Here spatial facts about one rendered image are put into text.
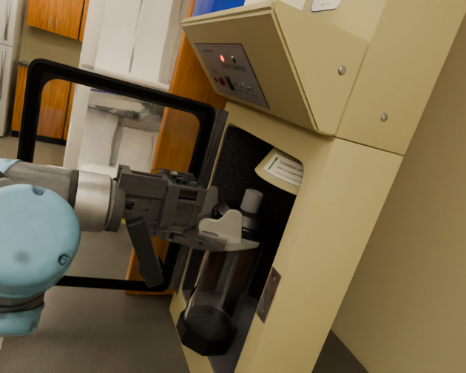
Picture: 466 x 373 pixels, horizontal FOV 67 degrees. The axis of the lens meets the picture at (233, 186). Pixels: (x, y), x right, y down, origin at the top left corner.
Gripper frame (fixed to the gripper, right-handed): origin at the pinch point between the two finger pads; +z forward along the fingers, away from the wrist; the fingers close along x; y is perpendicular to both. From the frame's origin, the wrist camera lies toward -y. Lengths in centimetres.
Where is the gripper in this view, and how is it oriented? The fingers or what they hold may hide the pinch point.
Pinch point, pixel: (238, 232)
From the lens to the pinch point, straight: 55.9
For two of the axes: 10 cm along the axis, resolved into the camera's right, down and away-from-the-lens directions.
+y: 2.8, -9.2, -2.6
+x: -3.7, -3.5, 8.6
